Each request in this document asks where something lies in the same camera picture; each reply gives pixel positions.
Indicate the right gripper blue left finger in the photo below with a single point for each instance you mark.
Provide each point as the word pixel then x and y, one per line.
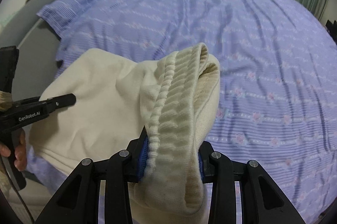
pixel 77 199

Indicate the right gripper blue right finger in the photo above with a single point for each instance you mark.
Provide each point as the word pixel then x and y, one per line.
pixel 262 200

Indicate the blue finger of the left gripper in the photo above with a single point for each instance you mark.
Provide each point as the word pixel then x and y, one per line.
pixel 60 102

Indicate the cream white pants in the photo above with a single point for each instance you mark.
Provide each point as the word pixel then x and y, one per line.
pixel 175 99

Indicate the person's left hand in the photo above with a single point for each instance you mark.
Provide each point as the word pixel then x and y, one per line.
pixel 20 152

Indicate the grey padded headboard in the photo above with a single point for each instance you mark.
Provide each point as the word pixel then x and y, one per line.
pixel 37 43

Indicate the purple floral bed sheet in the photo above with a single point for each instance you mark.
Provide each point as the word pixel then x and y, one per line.
pixel 256 78

